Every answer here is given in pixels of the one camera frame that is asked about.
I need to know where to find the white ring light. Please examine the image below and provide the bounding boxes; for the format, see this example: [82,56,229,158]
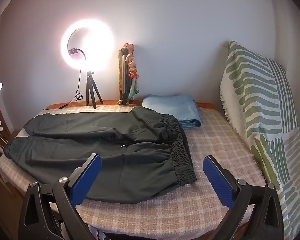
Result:
[60,18,115,71]

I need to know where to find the pink plaid bed blanket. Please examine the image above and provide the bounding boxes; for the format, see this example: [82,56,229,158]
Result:
[0,104,268,239]

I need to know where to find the folded light blue jeans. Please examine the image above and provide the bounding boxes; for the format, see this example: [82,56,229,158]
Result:
[142,94,203,130]

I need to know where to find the black mini tripod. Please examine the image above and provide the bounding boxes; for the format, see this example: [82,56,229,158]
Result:
[86,70,104,109]

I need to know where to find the orange wooden bed frame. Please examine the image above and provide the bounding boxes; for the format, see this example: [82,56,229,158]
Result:
[44,101,218,111]

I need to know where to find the brown wooden wardrobe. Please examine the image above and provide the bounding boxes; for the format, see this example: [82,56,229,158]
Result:
[0,26,15,133]

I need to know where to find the green striped white pillow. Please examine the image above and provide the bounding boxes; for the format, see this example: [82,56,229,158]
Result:
[220,41,300,240]

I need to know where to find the black gooseneck phone holder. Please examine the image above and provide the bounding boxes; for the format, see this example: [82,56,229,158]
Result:
[68,47,87,60]

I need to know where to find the dark grey pants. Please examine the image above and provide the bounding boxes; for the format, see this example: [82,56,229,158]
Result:
[3,106,198,204]

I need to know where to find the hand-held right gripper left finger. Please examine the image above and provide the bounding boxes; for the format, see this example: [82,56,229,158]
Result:
[19,153,102,240]

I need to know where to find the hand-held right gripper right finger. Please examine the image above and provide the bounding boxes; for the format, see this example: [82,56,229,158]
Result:
[202,155,283,240]

